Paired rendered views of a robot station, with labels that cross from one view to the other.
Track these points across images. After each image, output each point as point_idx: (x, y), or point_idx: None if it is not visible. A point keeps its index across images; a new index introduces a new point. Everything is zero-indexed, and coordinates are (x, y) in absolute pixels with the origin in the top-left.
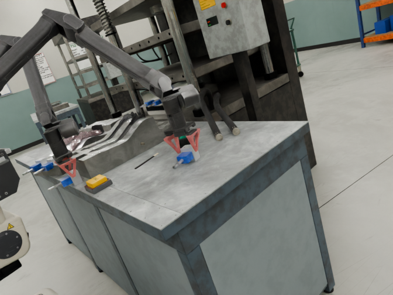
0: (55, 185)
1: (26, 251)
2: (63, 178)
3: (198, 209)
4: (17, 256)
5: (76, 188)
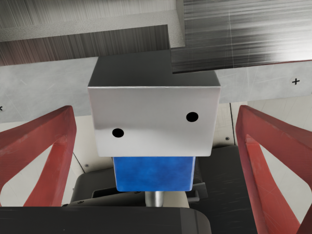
0: (162, 201)
1: (185, 192)
2: (152, 174)
3: None
4: (188, 206)
5: (266, 95)
